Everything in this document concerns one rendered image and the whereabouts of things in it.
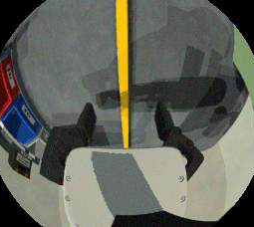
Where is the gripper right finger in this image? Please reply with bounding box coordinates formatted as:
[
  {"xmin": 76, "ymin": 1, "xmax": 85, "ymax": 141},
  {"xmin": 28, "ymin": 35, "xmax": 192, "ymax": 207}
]
[{"xmin": 154, "ymin": 102, "xmax": 204, "ymax": 181}]

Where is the grey open bin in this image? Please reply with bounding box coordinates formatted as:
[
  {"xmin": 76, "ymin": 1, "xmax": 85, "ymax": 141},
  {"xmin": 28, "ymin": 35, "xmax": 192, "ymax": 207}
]
[{"xmin": 17, "ymin": 127, "xmax": 49, "ymax": 159}]

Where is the red bin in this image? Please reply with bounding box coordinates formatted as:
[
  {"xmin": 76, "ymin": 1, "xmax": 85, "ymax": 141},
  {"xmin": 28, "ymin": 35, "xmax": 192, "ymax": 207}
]
[{"xmin": 0, "ymin": 55, "xmax": 20, "ymax": 116}]

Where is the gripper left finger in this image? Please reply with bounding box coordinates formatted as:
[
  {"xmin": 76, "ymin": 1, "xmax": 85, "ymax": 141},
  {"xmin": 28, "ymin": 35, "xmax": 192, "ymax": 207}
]
[{"xmin": 49, "ymin": 103, "xmax": 97, "ymax": 181}]

